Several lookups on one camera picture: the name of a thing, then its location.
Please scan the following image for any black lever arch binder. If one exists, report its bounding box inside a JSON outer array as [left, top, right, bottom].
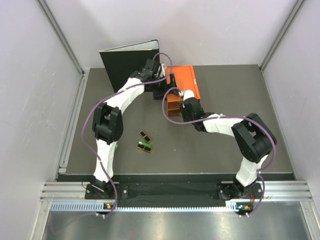
[[99, 39, 160, 93]]

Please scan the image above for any slotted cable duct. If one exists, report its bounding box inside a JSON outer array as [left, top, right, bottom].
[[49, 199, 241, 213]]

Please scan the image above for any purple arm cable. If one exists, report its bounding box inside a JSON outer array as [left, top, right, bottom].
[[161, 86, 277, 218], [81, 52, 176, 219]]

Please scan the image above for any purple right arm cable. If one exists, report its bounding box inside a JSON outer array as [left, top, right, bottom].
[[161, 86, 277, 218]]

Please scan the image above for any orange plastic box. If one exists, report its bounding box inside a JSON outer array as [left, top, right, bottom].
[[165, 65, 201, 117]]

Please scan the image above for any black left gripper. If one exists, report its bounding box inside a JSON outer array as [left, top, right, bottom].
[[150, 73, 180, 101]]

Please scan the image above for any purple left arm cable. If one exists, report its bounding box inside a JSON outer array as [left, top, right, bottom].
[[81, 52, 176, 219]]

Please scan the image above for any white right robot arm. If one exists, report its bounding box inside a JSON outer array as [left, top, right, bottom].
[[180, 90, 277, 200]]

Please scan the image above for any aluminium frame rail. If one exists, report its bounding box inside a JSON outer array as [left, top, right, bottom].
[[40, 181, 313, 202]]

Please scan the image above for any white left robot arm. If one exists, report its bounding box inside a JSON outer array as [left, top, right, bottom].
[[90, 59, 166, 199]]

